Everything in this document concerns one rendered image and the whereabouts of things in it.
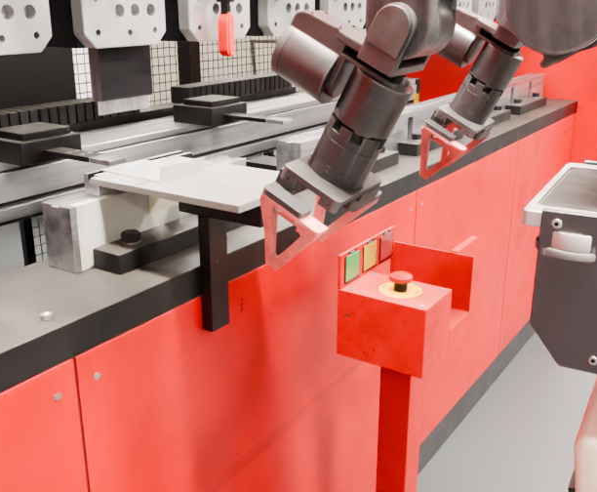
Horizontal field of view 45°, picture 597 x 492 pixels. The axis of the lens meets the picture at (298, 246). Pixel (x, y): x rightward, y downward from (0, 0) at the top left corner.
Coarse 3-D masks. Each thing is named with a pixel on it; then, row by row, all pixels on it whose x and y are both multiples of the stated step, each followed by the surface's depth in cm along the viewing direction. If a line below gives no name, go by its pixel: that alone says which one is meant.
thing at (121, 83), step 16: (112, 48) 102; (128, 48) 104; (144, 48) 107; (96, 64) 100; (112, 64) 102; (128, 64) 104; (144, 64) 107; (96, 80) 101; (112, 80) 103; (128, 80) 105; (144, 80) 108; (96, 96) 102; (112, 96) 103; (128, 96) 106; (144, 96) 109; (112, 112) 105
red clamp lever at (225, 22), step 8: (216, 0) 111; (224, 0) 110; (232, 0) 110; (224, 8) 110; (224, 16) 110; (232, 16) 111; (224, 24) 111; (232, 24) 111; (224, 32) 111; (232, 32) 111; (224, 40) 111; (232, 40) 112; (224, 48) 112; (232, 48) 112
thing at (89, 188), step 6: (180, 150) 120; (156, 156) 115; (162, 156) 116; (168, 156) 115; (174, 156) 115; (186, 156) 118; (84, 174) 104; (90, 174) 104; (96, 174) 105; (84, 180) 105; (90, 180) 104; (90, 186) 104; (96, 186) 104; (90, 192) 105; (96, 192) 104
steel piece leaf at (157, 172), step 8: (192, 160) 102; (200, 160) 104; (136, 168) 106; (144, 168) 106; (152, 168) 106; (160, 168) 98; (168, 168) 99; (176, 168) 100; (184, 168) 101; (192, 168) 103; (200, 168) 104; (128, 176) 102; (136, 176) 101; (144, 176) 101; (152, 176) 101; (160, 176) 101; (168, 176) 99; (176, 176) 100; (184, 176) 102
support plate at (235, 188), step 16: (176, 160) 112; (112, 176) 102; (192, 176) 102; (208, 176) 102; (224, 176) 102; (240, 176) 102; (256, 176) 102; (272, 176) 102; (144, 192) 96; (160, 192) 94; (176, 192) 94; (192, 192) 94; (208, 192) 94; (224, 192) 94; (240, 192) 94; (256, 192) 94; (224, 208) 89; (240, 208) 88
